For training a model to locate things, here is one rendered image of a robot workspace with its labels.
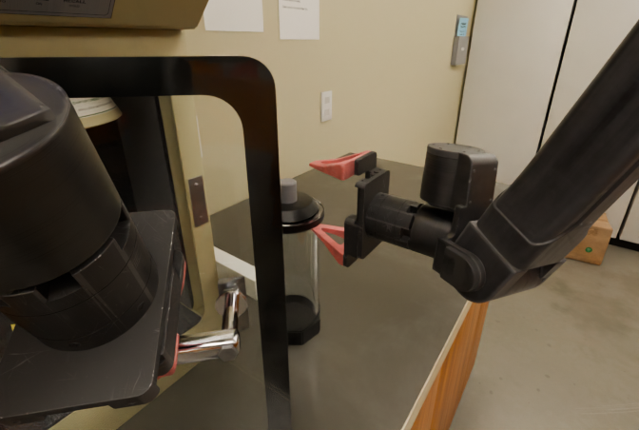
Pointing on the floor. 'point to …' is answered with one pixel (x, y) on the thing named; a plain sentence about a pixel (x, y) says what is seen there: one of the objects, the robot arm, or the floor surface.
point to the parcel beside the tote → (593, 243)
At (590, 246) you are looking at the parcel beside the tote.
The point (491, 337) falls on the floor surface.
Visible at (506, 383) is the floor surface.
